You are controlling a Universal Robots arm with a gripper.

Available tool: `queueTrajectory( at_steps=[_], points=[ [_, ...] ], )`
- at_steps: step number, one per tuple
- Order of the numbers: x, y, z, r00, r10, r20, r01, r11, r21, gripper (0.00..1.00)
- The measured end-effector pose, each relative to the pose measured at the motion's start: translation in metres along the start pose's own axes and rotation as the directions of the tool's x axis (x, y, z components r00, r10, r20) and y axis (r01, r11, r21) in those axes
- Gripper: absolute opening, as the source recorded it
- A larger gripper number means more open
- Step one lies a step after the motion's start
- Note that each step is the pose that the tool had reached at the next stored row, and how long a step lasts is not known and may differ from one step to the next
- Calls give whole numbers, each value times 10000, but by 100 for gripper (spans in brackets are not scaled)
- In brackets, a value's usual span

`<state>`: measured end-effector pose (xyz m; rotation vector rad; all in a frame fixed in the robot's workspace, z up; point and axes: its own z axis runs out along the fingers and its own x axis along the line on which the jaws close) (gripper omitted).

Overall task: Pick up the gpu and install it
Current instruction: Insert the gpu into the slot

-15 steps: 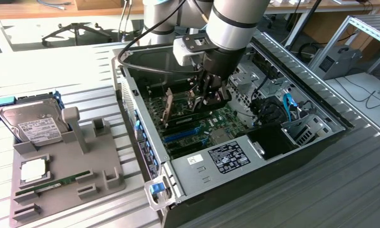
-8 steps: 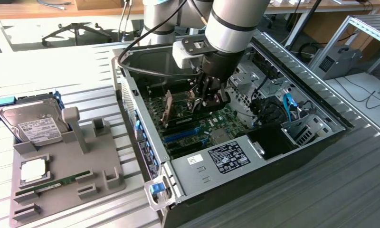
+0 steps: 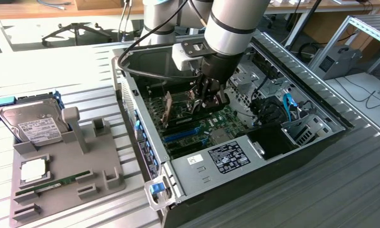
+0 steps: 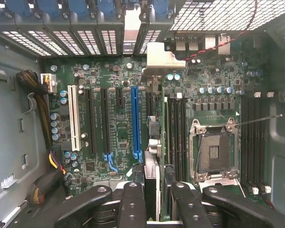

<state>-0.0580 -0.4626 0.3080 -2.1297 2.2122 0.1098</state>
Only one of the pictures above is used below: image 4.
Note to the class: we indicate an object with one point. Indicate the green motherboard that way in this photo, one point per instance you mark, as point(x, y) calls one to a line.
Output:
point(123, 71)

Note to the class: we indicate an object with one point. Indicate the white expansion slot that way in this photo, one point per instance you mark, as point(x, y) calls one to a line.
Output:
point(73, 118)

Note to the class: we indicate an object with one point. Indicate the perforated metal slot cover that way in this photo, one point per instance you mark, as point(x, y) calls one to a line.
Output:
point(48, 42)
point(148, 40)
point(26, 42)
point(90, 42)
point(69, 42)
point(108, 42)

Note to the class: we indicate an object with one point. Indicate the black labelled RAM stick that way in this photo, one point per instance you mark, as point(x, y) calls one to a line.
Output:
point(166, 130)

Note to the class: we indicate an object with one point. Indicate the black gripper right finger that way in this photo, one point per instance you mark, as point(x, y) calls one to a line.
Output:
point(187, 209)

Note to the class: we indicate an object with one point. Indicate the white power connector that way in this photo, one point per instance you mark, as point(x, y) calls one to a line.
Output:
point(50, 83)

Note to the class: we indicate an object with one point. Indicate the socket locking lever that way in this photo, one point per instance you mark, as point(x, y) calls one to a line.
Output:
point(259, 120)

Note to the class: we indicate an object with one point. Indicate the metal socket cover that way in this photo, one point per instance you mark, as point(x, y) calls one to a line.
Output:
point(224, 183)

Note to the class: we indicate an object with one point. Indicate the black open PC case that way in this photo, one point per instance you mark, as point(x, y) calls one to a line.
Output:
point(12, 114)

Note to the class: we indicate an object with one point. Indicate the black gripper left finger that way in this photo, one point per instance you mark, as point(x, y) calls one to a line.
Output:
point(131, 206)

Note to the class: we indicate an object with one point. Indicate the CPU socket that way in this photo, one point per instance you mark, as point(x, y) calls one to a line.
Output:
point(215, 152)

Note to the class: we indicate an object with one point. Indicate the small black expansion slot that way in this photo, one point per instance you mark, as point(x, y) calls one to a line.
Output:
point(119, 97)

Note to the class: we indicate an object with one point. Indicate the silver rear port block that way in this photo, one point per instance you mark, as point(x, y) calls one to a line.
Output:
point(224, 46)
point(210, 42)

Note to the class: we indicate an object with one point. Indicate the black expansion slot blue latch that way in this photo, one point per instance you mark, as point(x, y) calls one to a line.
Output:
point(106, 118)

